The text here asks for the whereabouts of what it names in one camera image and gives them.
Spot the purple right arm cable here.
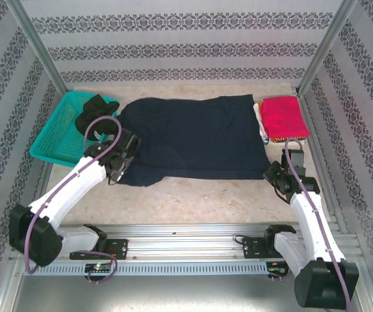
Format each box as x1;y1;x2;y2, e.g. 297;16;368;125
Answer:
269;138;353;312

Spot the teal plastic basket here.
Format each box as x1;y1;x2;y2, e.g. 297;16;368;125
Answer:
29;90;121;168

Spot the white folded t-shirt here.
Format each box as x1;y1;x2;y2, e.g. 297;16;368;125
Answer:
253;101;270;145

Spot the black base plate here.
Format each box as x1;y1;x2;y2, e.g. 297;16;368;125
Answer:
69;239;129;261
242;237;291;260

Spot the orange printed folded t-shirt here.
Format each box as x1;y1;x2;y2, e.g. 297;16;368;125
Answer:
269;135;307;146

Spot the black t-shirt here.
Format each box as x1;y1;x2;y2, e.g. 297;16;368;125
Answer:
75;94;122;142

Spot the aluminium frame post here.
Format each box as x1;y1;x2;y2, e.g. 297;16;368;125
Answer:
6;0;70;95
295;0;359;95

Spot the slotted grey cable duct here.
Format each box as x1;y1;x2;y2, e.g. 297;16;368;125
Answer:
22;262;268;277

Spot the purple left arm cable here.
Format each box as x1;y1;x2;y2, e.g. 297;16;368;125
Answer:
23;116;124;285

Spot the aluminium mounting rail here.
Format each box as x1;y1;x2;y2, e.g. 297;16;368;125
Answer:
9;222;361;261

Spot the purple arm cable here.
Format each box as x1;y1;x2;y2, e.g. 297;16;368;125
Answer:
23;116;124;285
269;138;353;312

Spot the small circuit board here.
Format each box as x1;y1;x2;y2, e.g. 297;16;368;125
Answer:
84;263;113;273
266;266;289;278

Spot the grey metal base panel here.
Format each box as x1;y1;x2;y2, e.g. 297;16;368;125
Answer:
9;274;373;312

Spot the red folded t-shirt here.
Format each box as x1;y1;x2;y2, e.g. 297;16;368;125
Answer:
259;96;311;139

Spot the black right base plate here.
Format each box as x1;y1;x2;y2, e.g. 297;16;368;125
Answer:
242;237;291;260

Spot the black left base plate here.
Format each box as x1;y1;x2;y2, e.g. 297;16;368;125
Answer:
69;239;129;261

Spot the navy blue t-shirt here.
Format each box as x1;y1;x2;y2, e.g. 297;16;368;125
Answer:
116;94;271;189

